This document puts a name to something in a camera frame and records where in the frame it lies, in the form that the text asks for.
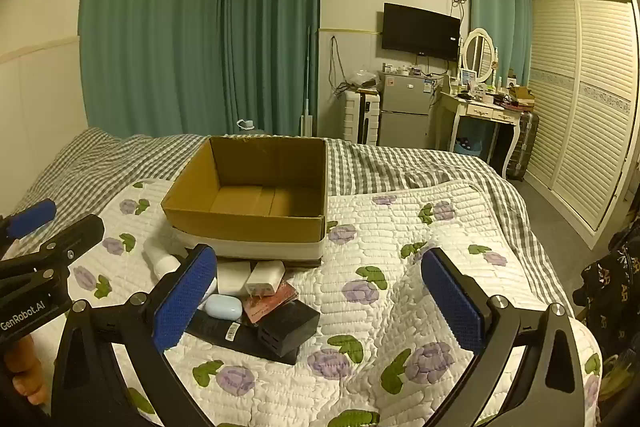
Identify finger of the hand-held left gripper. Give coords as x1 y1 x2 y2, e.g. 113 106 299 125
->
0 199 57 253
0 214 106 280

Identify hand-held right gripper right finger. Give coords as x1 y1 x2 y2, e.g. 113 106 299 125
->
420 248 601 427

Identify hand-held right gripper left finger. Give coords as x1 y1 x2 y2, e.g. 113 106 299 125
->
50 243 219 427

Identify light blue earbud case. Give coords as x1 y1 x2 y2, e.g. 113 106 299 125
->
205 294 244 321

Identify white bottle with red cap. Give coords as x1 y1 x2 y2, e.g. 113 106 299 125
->
142 239 181 280

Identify black remote control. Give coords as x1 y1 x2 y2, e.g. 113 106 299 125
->
186 314 298 365

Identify white power adapter with prongs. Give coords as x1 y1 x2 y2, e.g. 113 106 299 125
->
247 262 286 296

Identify pink patterned card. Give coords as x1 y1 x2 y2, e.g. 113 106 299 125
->
242 282 300 324

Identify black rectangular box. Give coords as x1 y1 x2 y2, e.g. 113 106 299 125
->
257 299 321 355

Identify brown cardboard box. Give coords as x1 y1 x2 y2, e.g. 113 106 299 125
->
161 136 328 244

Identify person's left hand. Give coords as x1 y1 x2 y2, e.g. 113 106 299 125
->
2 334 48 408

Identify floral white quilt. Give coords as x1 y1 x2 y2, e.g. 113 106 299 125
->
65 179 601 427

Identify grey checked bedsheet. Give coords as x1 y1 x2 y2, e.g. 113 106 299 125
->
10 127 576 323

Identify black printed clothing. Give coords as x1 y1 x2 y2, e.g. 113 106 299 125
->
572 227 640 358

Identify blue plastic basket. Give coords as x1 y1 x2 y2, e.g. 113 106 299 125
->
452 137 483 156

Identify dark suitcase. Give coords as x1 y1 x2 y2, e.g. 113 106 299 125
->
505 109 540 182

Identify white dressing table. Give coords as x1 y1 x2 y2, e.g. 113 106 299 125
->
439 83 523 180

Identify silver small fridge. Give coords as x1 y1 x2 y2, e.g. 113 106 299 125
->
377 71 432 148

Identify white suitcase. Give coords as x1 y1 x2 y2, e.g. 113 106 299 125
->
342 88 382 145

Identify white flat mop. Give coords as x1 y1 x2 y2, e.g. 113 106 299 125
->
299 27 317 136

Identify wide teal curtain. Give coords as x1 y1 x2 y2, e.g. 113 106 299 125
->
80 0 224 138

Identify white louvred wardrobe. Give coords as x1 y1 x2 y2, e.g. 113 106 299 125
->
522 0 640 250

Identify clear plastic bag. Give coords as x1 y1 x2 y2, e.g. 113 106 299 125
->
350 69 381 90

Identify white oval mirror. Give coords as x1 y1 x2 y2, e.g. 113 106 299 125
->
461 28 497 84

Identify narrow teal curtain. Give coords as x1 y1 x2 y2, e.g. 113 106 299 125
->
467 0 533 88

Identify hanging black cables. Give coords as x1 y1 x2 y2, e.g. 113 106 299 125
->
329 34 352 95

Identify black wall television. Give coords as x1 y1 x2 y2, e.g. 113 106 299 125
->
382 3 462 62

